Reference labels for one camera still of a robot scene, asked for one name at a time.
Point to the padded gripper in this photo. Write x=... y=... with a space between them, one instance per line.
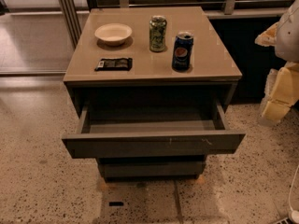
x=288 y=36

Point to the grey top drawer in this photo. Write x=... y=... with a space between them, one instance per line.
x=160 y=131

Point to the grey drawer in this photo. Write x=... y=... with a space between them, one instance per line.
x=160 y=131
x=143 y=167

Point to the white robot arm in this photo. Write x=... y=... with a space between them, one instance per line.
x=287 y=46

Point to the grey drawer cabinet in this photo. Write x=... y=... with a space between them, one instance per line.
x=211 y=78

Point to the grey lower drawer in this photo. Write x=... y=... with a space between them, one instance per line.
x=143 y=167

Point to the blue pepsi can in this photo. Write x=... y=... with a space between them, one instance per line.
x=182 y=51

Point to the green soda can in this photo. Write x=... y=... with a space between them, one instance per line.
x=157 y=30

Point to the black snack packet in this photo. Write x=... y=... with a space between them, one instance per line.
x=115 y=64

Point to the white bowl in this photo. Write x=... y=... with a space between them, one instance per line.
x=113 y=34

